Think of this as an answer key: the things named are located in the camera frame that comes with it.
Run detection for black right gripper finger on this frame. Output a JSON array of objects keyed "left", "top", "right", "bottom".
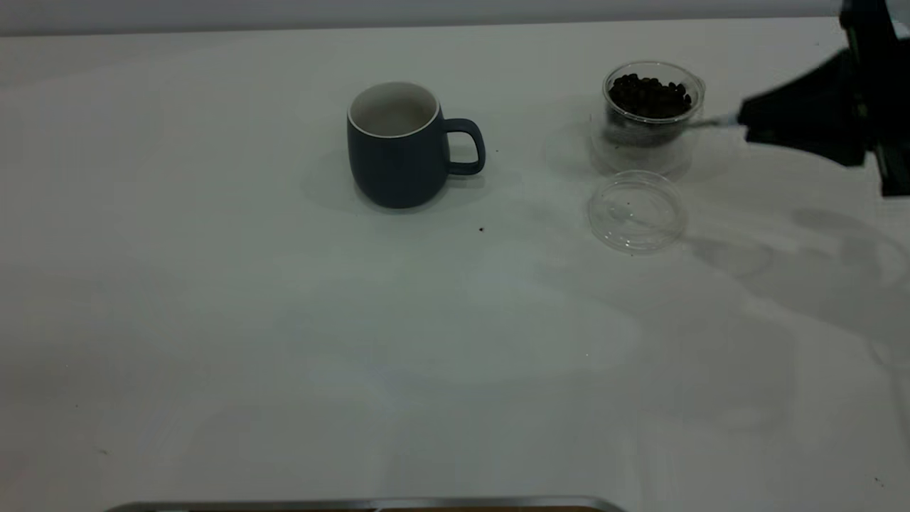
[
  {"left": 738, "top": 48, "right": 857, "bottom": 132},
  {"left": 744, "top": 125, "right": 874, "bottom": 169}
]

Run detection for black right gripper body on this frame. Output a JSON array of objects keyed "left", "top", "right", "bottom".
[{"left": 839, "top": 0, "right": 910, "bottom": 198}]

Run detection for metal spoon pale blue handle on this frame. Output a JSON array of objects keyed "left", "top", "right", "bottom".
[{"left": 665, "top": 112, "right": 745, "bottom": 132}]

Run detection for dark blue-grey ceramic mug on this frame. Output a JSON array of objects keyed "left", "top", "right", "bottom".
[{"left": 346, "top": 81, "right": 487, "bottom": 210}]

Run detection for dark roasted coffee beans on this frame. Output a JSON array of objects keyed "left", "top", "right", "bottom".
[{"left": 608, "top": 73, "right": 694, "bottom": 147}]

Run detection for clear round glass lid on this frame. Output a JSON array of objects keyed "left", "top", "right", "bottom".
[{"left": 587, "top": 169, "right": 689, "bottom": 253}]

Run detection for clear double-wall glass jar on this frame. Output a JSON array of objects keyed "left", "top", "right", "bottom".
[{"left": 590, "top": 60, "right": 707, "bottom": 178}]

